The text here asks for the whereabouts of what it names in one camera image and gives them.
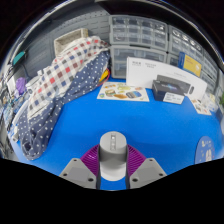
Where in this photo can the beige wicker basket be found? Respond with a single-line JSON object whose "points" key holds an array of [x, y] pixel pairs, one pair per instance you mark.
{"points": [[68, 40]]}

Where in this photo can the clear plastic storage box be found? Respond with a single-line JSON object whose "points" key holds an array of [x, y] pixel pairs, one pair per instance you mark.
{"points": [[210, 98]]}

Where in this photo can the printed sticker sheet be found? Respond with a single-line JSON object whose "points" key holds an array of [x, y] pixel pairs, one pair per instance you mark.
{"points": [[121, 91], [201, 106]]}

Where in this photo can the red blue checkered cloth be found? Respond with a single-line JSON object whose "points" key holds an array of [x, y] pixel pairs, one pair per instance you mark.
{"points": [[63, 71]]}

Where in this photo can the teal wall holder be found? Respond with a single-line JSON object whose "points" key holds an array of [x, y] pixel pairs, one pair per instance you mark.
{"points": [[18, 58]]}

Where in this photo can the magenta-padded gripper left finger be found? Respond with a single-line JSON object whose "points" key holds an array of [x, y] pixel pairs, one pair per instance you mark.
{"points": [[78, 171]]}

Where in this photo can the grey computer mouse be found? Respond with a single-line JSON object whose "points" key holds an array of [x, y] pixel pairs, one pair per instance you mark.
{"points": [[113, 156]]}

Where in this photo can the navy polka dot cloth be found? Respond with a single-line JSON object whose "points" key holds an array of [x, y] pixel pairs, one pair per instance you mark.
{"points": [[43, 123]]}

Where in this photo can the long white keyboard box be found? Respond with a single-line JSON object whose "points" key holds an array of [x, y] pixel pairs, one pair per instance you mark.
{"points": [[143, 71]]}

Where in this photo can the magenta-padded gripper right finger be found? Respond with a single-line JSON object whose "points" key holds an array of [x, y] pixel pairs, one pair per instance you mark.
{"points": [[148, 171]]}

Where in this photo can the small black box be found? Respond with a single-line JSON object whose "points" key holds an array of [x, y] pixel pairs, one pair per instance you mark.
{"points": [[166, 89]]}

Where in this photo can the small yellow red object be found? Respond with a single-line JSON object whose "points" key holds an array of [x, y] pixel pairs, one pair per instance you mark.
{"points": [[106, 76]]}

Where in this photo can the small purple object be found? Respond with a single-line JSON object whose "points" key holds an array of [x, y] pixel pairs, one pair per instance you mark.
{"points": [[20, 86]]}

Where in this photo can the round blue printed mouse pad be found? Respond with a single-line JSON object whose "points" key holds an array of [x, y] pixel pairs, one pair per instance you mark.
{"points": [[204, 150]]}

